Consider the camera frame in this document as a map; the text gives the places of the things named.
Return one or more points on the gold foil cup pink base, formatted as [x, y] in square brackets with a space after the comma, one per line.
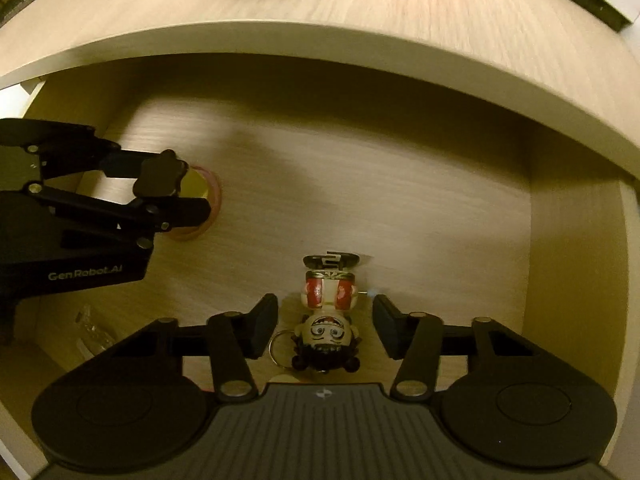
[197, 185]

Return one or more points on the clear plastic packet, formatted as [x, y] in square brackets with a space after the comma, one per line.
[95, 330]

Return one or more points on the wide white drawer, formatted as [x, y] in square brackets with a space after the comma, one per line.
[350, 185]

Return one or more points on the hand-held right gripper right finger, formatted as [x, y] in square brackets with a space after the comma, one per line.
[387, 325]

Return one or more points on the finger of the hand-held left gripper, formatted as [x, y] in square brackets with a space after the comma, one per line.
[180, 212]
[155, 175]

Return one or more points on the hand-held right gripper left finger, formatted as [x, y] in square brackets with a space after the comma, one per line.
[262, 325]

